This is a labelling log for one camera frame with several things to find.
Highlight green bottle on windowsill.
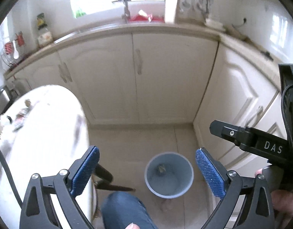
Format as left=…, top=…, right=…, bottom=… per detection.
left=74, top=0, right=86, bottom=19

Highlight red basin in sink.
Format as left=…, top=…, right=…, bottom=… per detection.
left=128, top=10, right=165, bottom=23

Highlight metal sink faucet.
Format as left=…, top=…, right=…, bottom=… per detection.
left=114, top=0, right=131, bottom=24

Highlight wire rack with red cups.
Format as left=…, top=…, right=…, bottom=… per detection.
left=0, top=31, right=26, bottom=68

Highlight blue jeans leg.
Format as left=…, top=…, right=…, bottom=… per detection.
left=101, top=191, right=157, bottom=229

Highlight round white marble table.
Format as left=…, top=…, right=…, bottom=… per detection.
left=0, top=85, right=93, bottom=228

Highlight black chair legs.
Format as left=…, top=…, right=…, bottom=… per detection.
left=92, top=164, right=135, bottom=192

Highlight blue grey trash bin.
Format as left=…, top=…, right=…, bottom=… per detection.
left=144, top=152, right=194, bottom=199

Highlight black cable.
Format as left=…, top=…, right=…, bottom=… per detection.
left=0, top=140, right=23, bottom=208

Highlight white kitchen base cabinets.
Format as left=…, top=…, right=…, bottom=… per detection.
left=4, top=23, right=293, bottom=229

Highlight silver electric griddle appliance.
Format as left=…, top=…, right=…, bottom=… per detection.
left=0, top=85, right=18, bottom=116

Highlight right hand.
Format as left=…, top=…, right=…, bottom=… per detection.
left=255, top=167, right=293, bottom=229

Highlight glass jar yellow lid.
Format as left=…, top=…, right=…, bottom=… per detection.
left=37, top=13, right=53, bottom=48

